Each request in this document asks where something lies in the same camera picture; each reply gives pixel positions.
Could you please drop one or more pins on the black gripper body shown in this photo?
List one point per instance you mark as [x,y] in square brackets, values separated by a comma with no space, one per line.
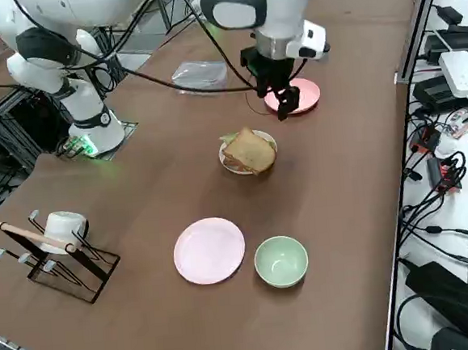
[276,72]

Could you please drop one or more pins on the green lettuce leaf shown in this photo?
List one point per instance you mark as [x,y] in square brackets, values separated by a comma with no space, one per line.
[227,136]

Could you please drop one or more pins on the pale green bowl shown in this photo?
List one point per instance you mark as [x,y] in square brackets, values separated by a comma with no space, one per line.
[281,260]

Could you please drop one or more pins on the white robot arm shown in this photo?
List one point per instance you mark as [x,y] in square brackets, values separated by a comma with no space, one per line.
[83,16]

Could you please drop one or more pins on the pink plate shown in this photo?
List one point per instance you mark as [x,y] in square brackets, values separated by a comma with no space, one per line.
[306,94]

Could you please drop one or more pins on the white round plate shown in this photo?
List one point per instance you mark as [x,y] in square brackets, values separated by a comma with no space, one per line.
[222,159]
[209,250]

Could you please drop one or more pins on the clear plastic container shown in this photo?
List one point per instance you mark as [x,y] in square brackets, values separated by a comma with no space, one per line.
[199,74]

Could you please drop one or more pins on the black power adapter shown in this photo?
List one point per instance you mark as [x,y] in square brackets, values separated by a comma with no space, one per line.
[436,92]

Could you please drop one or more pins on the black flat device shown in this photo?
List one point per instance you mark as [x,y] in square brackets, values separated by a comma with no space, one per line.
[458,41]

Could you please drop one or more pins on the white cup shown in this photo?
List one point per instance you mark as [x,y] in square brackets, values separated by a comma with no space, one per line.
[62,229]

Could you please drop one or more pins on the black bag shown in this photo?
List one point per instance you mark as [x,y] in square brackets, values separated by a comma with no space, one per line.
[450,300]

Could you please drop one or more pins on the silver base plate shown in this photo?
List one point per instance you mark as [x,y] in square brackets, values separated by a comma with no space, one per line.
[131,126]

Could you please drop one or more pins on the aluminium frame rail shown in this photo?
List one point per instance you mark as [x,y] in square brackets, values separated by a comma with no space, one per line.
[417,27]

